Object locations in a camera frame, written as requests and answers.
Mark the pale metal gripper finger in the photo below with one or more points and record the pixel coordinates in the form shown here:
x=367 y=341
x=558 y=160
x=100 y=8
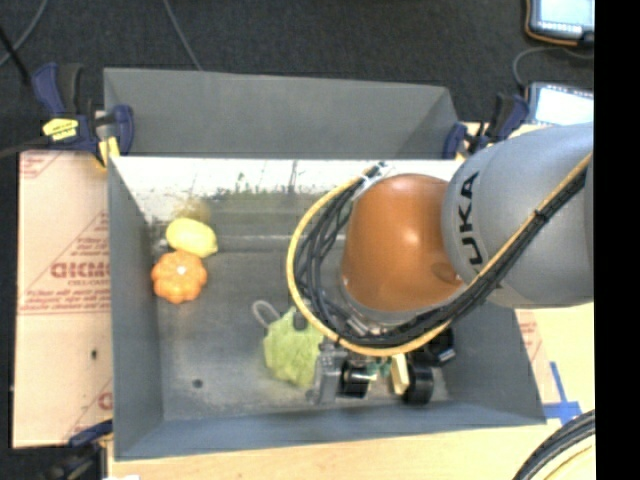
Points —
x=260 y=306

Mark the light green toy lettuce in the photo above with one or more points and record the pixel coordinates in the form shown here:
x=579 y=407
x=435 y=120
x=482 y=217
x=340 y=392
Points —
x=292 y=350

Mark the grey metal bin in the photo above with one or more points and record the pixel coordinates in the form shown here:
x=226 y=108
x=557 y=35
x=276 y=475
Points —
x=220 y=348

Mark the orange toy pumpkin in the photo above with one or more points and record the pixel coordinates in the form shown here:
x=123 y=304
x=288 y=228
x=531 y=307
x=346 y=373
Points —
x=179 y=277

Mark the yellow toy lemon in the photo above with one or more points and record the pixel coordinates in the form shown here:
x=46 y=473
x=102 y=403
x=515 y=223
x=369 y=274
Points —
x=191 y=237

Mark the brown cardboard board red print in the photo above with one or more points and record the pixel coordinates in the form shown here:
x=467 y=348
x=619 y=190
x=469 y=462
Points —
x=60 y=328

